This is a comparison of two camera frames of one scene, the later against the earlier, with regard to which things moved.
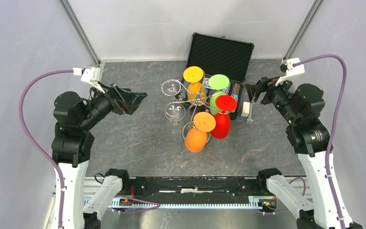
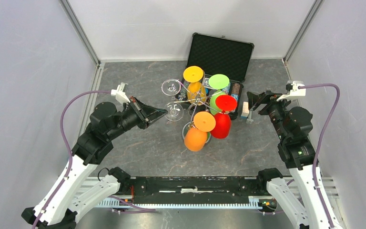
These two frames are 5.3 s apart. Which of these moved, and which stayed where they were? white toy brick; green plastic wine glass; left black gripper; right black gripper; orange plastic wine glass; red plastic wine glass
Moved: right black gripper; left black gripper
Stayed: orange plastic wine glass; red plastic wine glass; green plastic wine glass; white toy brick
